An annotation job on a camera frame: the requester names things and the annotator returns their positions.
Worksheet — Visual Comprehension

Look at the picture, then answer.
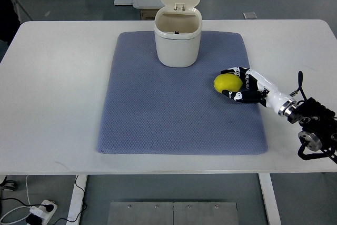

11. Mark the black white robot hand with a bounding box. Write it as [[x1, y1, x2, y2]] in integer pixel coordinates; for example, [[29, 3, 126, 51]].
[[221, 67, 296, 117]]

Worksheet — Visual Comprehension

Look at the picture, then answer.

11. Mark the metal floor plate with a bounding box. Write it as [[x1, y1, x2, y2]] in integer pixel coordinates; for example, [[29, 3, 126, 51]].
[[107, 202, 239, 224]]

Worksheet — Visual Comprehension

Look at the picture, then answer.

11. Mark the blue quilted mat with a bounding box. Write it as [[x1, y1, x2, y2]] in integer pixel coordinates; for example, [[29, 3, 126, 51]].
[[97, 31, 267, 155]]

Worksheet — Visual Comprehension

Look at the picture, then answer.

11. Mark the white power strip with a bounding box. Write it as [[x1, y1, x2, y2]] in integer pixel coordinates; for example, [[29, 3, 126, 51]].
[[25, 200, 58, 225]]

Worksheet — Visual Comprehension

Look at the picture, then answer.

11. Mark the white trash bin open lid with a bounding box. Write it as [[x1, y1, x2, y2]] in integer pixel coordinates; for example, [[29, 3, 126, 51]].
[[154, 0, 202, 67]]

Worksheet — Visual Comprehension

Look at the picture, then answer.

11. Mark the white power cable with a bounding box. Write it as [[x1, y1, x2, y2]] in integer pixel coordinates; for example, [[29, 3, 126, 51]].
[[0, 174, 43, 224]]

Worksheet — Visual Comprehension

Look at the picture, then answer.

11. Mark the caster wheel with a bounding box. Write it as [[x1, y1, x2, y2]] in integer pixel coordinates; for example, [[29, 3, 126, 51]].
[[0, 175, 17, 191]]

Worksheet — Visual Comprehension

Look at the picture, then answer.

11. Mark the white table leg left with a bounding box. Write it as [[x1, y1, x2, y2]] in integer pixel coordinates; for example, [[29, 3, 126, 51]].
[[66, 174, 87, 224]]

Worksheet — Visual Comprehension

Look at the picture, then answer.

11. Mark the white table leg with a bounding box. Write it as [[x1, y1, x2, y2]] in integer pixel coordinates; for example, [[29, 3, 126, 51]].
[[66, 174, 87, 224], [258, 173, 281, 225]]

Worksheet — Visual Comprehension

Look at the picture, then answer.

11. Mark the cardboard box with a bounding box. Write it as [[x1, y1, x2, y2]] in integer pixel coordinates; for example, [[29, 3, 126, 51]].
[[140, 9, 158, 21]]

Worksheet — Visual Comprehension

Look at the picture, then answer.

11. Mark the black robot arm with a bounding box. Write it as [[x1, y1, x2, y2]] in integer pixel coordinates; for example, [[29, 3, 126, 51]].
[[288, 71, 336, 162]]

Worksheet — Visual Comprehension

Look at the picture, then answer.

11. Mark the yellow lemon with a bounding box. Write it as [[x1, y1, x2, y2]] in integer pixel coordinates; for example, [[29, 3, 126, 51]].
[[213, 73, 243, 93]]

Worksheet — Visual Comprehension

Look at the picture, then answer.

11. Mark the white table leg right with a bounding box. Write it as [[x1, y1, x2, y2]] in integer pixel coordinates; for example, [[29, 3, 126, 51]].
[[258, 173, 281, 225]]

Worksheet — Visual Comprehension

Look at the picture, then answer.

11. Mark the black power cable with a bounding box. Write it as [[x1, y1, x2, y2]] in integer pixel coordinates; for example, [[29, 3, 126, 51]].
[[0, 174, 87, 225]]

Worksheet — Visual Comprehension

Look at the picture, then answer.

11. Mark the small grey floor plate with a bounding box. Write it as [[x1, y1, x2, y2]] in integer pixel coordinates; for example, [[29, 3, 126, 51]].
[[242, 12, 257, 19]]

